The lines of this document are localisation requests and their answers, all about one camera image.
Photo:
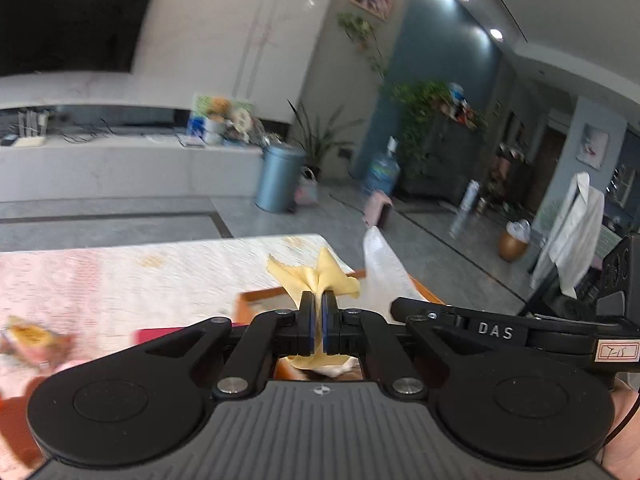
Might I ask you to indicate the red lidded clear box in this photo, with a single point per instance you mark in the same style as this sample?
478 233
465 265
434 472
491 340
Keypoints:
165 335

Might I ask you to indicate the clear plastic tube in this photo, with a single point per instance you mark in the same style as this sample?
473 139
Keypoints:
462 210

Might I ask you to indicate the black wall television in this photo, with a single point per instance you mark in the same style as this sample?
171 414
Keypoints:
70 15

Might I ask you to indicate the long-leaf potted plant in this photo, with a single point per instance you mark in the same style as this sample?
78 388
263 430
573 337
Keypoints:
320 140

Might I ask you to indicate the white marble TV console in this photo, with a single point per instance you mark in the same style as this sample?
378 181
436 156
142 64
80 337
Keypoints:
125 170

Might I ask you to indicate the orange cardboard box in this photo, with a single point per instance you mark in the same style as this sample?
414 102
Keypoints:
265 296

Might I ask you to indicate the dark grey cabinet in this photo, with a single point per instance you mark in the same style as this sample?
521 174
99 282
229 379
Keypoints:
445 160

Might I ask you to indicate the large leafy potted plant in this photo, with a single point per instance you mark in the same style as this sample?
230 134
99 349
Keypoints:
417 120

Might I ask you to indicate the pink stool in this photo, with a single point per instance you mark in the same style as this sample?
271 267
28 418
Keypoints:
376 209

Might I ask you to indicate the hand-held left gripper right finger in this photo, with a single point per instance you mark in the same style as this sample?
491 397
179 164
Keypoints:
327 325

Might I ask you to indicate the pink woven basket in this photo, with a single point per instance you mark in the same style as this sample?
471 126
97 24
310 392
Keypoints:
306 192

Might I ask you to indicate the small teddy bear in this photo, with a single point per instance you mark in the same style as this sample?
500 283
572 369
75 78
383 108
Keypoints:
219 115

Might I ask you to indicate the pale wall picture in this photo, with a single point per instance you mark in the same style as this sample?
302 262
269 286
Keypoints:
592 145

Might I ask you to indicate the blue water jug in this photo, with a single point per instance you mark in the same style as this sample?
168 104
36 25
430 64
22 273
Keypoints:
382 172

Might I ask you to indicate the ornaments on cabinet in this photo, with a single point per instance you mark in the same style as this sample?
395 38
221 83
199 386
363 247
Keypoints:
460 105

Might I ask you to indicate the white router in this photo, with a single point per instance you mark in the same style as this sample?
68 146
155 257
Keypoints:
30 135

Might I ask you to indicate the blue-grey metal trash bin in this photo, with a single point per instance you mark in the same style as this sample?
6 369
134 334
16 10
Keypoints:
279 180

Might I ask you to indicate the lace tablecloth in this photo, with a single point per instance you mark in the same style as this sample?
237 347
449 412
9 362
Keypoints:
150 280

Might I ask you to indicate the person's right forearm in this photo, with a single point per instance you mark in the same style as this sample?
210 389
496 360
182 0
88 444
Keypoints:
629 457

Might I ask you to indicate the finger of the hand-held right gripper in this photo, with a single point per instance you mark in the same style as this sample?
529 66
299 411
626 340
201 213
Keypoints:
447 316

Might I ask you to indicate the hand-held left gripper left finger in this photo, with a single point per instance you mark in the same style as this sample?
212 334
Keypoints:
314 325

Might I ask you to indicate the gold pot with white bag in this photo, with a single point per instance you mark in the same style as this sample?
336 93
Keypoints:
514 245

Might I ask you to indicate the hanging vine plant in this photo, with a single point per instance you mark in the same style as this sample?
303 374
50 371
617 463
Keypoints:
362 35

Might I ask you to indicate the white hanging shirt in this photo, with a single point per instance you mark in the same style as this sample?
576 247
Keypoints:
575 230

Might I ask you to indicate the foil snack packet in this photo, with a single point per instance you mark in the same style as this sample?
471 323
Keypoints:
35 342

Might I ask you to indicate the white disposable towel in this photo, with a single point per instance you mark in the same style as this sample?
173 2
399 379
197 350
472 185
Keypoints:
382 265

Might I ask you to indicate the yellow cloth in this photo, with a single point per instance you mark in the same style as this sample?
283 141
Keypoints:
320 272

